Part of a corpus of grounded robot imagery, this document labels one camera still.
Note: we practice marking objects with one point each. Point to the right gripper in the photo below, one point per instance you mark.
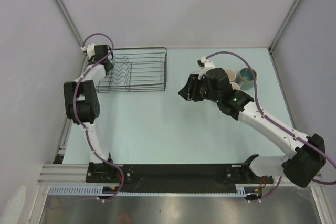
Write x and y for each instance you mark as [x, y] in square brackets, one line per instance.
[190, 88]

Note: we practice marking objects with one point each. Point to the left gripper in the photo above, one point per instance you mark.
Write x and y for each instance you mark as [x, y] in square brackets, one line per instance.
[111, 65]

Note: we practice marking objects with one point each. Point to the pink ceramic mug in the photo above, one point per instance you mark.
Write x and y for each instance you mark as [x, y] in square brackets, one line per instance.
[231, 74]

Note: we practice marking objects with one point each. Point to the black ceramic mug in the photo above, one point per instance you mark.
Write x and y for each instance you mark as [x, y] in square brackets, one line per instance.
[235, 86]

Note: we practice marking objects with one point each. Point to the green speckled ceramic mug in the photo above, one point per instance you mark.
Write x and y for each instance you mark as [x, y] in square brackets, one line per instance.
[245, 78]

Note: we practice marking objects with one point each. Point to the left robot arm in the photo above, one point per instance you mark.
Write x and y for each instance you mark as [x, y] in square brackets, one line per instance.
[83, 108]

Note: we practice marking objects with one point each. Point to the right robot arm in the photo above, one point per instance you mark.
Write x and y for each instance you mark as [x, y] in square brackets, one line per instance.
[302, 155]

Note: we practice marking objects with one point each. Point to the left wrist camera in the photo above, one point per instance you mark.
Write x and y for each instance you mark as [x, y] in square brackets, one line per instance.
[88, 50]

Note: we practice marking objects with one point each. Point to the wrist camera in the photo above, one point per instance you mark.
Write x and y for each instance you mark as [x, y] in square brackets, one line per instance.
[88, 50]
[205, 64]

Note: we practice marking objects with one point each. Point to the black wire dish rack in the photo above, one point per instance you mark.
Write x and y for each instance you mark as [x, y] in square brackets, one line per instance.
[136, 70]

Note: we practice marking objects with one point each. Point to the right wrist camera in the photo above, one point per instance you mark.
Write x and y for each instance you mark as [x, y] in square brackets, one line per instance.
[205, 64]

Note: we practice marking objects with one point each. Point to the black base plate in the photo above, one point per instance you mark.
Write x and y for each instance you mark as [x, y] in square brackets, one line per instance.
[175, 178]

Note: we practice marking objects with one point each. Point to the white slotted cable duct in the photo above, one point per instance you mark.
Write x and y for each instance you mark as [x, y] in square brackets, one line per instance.
[73, 190]

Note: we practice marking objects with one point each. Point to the aluminium frame rail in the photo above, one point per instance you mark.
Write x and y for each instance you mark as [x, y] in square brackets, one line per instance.
[279, 202]

